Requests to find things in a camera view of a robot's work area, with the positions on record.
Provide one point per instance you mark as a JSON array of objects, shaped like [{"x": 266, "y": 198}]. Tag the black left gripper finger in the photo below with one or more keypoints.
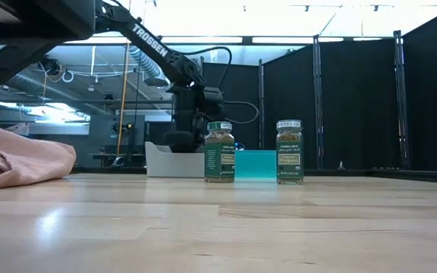
[
  {"x": 193, "y": 142},
  {"x": 175, "y": 142}
]

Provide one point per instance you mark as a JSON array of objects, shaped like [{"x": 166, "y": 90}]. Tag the green-lid oregano jar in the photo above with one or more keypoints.
[
  {"x": 288, "y": 167},
  {"x": 219, "y": 163}
]

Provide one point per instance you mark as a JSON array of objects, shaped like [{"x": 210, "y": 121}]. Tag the white plastic bin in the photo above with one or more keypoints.
[{"x": 173, "y": 165}]

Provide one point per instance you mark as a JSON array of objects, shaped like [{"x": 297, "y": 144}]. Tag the pink cloth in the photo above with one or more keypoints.
[{"x": 32, "y": 159}]

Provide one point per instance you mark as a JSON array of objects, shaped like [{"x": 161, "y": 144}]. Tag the teal plastic bin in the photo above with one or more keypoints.
[{"x": 255, "y": 165}]

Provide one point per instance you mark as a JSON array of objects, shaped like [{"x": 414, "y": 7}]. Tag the black aluminium table frame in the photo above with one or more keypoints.
[{"x": 412, "y": 175}]

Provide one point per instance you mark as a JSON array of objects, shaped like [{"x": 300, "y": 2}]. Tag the black curtain partition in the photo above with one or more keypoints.
[{"x": 359, "y": 106}]

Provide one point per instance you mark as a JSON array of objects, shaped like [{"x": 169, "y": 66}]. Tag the metal ceiling duct pipe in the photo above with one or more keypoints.
[{"x": 25, "y": 81}]

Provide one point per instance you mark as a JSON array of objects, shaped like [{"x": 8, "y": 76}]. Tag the yellow vertical pole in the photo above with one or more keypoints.
[{"x": 123, "y": 106}]

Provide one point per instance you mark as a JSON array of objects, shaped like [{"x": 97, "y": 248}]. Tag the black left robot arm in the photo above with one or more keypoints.
[{"x": 51, "y": 19}]

